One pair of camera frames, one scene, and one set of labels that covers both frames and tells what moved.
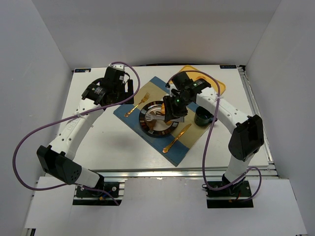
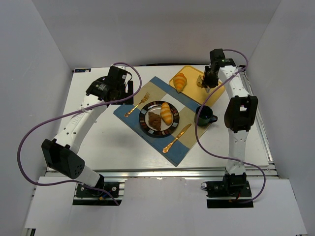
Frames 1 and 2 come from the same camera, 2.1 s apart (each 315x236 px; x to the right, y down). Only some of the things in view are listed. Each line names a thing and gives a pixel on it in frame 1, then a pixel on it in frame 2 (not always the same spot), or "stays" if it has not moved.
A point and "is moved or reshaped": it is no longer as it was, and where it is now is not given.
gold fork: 145,98 stays
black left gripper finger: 130,100 stays
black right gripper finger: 169,105 to 206,76
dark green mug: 203,117 stays
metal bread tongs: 150,117 is moved or reshaped
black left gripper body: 125,94 stays
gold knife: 175,138 stays
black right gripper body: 173,113 to 209,82
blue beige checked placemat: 173,147 stays
